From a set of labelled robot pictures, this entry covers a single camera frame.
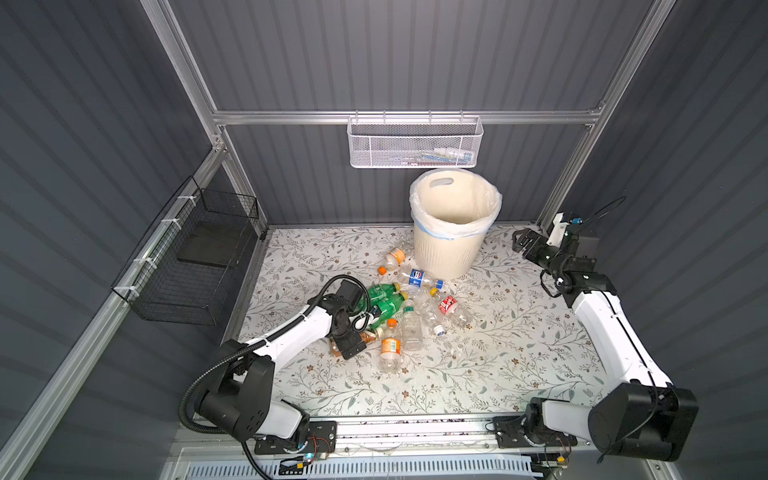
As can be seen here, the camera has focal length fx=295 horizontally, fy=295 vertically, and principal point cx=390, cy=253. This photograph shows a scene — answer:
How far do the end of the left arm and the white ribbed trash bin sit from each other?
28 centimetres

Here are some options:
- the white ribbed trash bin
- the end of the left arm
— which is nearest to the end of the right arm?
the white ribbed trash bin

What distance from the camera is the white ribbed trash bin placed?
2.77 ft

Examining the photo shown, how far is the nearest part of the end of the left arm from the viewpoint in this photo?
642mm
